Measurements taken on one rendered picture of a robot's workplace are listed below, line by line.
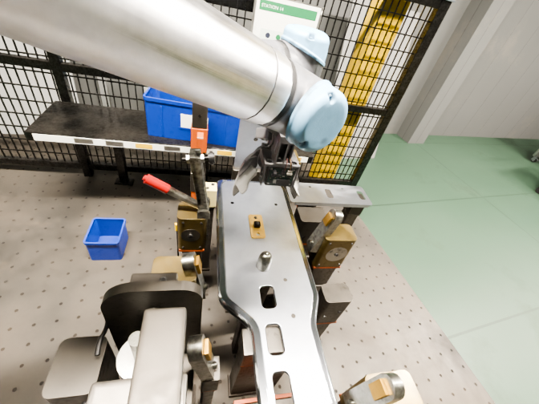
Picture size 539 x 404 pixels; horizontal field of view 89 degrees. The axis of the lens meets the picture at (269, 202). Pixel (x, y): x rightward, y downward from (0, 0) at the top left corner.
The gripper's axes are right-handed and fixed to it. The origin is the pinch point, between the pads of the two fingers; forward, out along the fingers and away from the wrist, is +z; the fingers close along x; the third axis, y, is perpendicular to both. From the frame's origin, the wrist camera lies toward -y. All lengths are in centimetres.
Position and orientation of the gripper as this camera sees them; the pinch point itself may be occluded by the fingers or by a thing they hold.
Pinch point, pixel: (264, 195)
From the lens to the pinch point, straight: 65.7
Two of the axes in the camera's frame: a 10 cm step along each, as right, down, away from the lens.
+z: -2.0, 7.4, 6.5
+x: 9.7, 0.4, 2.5
